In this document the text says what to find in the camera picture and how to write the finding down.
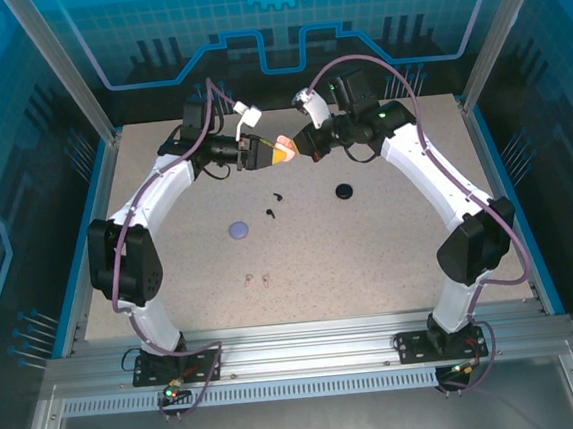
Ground pink earbud charging case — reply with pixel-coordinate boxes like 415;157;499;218
276;132;300;164

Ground purple earbud charging case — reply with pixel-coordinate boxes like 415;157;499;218
227;220;251;242

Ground left connector board with leds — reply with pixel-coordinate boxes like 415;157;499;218
163;380;191;405

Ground connector board with leds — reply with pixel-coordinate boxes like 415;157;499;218
163;380;191;405
449;360;482;378

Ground right connector board with leds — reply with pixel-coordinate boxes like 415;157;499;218
449;360;482;378

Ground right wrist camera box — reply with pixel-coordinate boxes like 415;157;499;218
290;85;334;130

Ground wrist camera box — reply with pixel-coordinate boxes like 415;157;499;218
290;85;334;130
231;98;266;139

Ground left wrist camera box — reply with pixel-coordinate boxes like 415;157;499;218
231;98;266;139

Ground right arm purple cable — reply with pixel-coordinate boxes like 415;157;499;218
305;41;543;408

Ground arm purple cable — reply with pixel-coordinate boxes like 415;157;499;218
305;41;543;408
92;74;266;427

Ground left table side rail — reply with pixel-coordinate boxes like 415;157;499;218
33;131;142;359

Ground table side rail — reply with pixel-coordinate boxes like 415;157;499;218
456;90;567;322
33;131;142;359

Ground right table side rail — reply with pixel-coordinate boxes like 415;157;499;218
456;90;567;322

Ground right aluminium frame post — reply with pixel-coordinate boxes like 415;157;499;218
452;0;559;113

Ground aluminium frame post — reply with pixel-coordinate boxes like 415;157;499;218
452;0;559;113
1;0;124;152

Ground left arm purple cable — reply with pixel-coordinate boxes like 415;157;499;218
92;74;266;427

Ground left aluminium frame post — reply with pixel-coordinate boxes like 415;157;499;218
1;0;124;152

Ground aluminium mounting rail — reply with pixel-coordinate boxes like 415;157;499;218
41;298;573;397

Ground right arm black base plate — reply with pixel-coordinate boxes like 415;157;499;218
394;324;491;365

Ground slotted grey cable duct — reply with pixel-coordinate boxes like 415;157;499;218
59;367;441;420

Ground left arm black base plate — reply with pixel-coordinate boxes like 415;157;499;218
130;347;226;388

